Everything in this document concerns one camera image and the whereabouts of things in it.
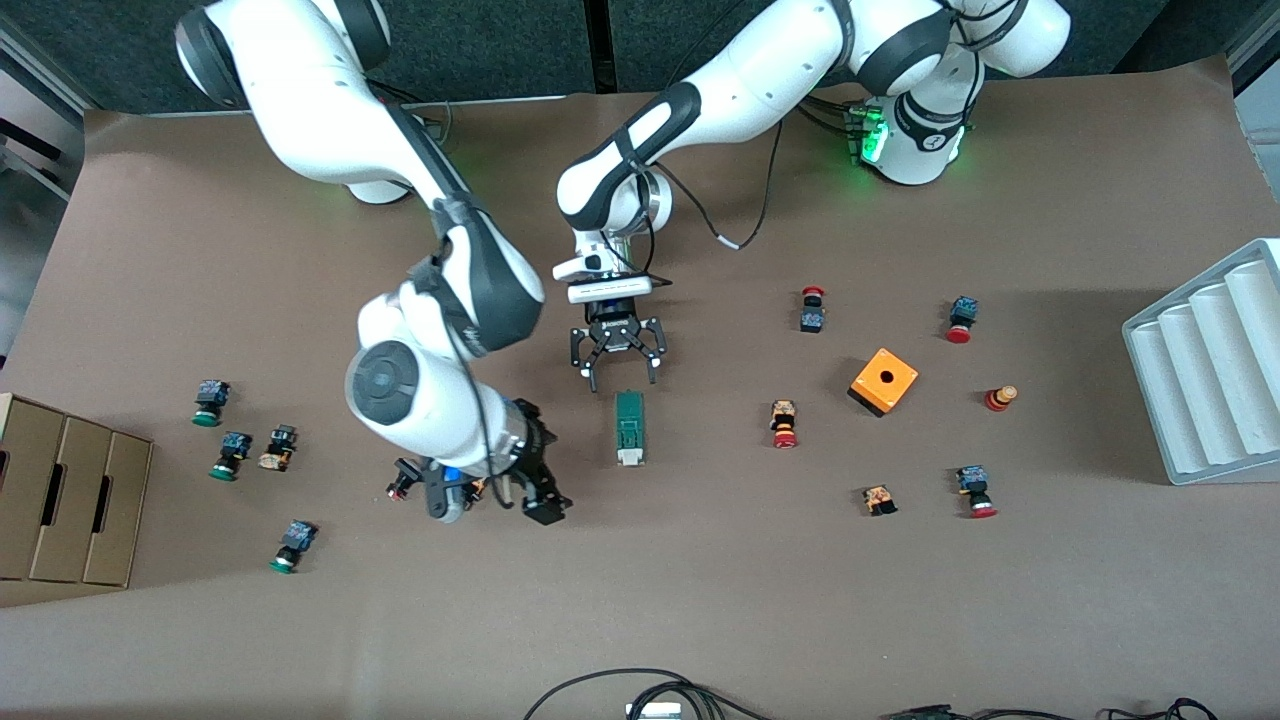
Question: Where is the orange button enclosure box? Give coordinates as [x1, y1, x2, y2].
[848, 347, 920, 419]

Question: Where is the black looped cable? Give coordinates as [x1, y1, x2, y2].
[522, 668, 773, 720]

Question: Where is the green pushbutton blue contact block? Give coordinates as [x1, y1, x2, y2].
[209, 431, 253, 482]
[269, 519, 319, 575]
[192, 379, 232, 428]

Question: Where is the black cable cluster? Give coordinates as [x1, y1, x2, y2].
[880, 698, 1217, 720]

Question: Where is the brown cardboard box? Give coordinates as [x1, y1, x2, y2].
[0, 392, 154, 589]

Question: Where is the black base cable bundle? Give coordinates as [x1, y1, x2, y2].
[795, 92, 863, 141]

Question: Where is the black selector orange contact block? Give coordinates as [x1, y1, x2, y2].
[257, 424, 299, 472]

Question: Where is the brown table cover sheet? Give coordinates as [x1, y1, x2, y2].
[0, 55, 1280, 720]

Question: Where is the white ridged foam tray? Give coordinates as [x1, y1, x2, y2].
[1122, 238, 1280, 487]

